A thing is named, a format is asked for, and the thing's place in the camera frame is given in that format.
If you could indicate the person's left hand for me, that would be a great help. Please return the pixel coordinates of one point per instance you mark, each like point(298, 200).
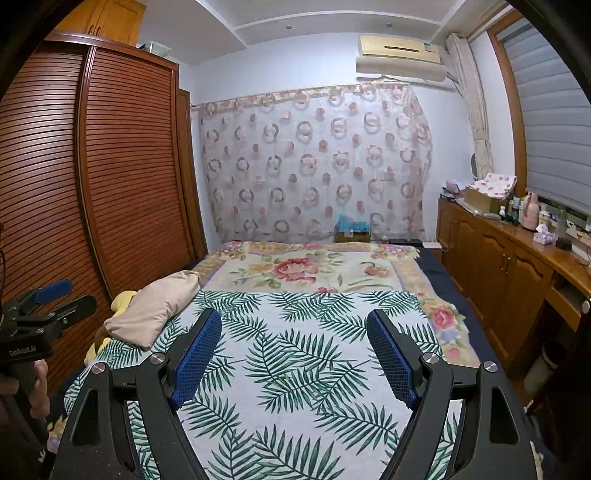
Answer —
point(41, 387)

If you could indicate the dark toiletry bottle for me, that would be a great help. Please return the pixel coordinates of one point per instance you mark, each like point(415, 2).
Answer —
point(515, 210)

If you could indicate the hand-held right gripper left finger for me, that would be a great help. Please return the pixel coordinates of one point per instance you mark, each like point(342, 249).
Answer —
point(196, 360)

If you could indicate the yellow plush toy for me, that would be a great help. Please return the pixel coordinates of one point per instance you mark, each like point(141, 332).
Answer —
point(122, 300)

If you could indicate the pink floral cloth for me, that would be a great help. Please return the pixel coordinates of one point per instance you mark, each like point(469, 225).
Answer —
point(494, 182)

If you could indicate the wooden sideboard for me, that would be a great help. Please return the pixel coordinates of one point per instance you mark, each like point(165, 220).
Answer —
point(494, 258)

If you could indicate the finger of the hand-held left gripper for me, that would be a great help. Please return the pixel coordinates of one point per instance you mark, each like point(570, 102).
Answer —
point(74, 308)
point(53, 290)

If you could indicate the black cup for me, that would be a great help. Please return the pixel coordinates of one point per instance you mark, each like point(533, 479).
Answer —
point(563, 244)

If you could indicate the wooden louvered wardrobe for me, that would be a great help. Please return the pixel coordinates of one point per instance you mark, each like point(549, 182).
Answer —
point(129, 184)

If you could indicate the pink thermos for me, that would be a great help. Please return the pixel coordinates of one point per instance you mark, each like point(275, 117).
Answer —
point(529, 214)

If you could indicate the clear plastic container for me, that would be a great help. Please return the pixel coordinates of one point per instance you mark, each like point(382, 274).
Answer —
point(154, 47)

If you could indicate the beige tied curtain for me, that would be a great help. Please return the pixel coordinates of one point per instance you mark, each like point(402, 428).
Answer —
point(475, 101)

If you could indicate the navy bed sheet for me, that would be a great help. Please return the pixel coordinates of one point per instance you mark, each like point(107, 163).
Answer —
point(461, 304)

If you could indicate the green bottle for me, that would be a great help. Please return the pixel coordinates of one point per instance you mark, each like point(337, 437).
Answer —
point(561, 224)

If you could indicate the lavender tissue pack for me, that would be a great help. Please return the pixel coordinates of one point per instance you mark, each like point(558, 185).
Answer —
point(545, 235)

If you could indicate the brown box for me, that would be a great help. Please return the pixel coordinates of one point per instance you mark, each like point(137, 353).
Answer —
point(351, 236)

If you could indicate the lavender box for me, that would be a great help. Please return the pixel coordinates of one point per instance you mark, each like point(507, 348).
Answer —
point(451, 188)

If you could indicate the floral blanket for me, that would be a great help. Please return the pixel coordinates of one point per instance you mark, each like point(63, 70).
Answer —
point(300, 267)

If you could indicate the person's left forearm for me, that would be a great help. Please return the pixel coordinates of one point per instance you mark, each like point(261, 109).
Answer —
point(18, 443)

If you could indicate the grey trash bin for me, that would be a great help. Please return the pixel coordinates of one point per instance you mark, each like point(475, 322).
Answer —
point(545, 369)

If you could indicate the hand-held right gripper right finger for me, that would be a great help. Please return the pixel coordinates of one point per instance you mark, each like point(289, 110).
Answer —
point(392, 360)

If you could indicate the peach printed t-shirt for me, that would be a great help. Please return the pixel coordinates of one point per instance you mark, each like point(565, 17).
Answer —
point(147, 314)

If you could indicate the beige air conditioner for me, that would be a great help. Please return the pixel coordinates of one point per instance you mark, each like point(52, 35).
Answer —
point(397, 50)

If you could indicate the circle print sheer curtain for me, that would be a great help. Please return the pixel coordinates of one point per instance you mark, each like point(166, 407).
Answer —
point(314, 161)

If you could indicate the palm leaf print sheet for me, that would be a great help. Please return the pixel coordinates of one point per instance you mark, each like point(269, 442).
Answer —
point(295, 360)

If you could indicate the wooden overhead cabinet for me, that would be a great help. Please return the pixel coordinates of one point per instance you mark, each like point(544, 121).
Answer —
point(111, 18)

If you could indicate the small round grey fan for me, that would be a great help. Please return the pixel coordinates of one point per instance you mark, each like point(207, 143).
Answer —
point(475, 166)

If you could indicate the cardboard box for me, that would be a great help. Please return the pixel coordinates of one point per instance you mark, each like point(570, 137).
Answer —
point(478, 198)

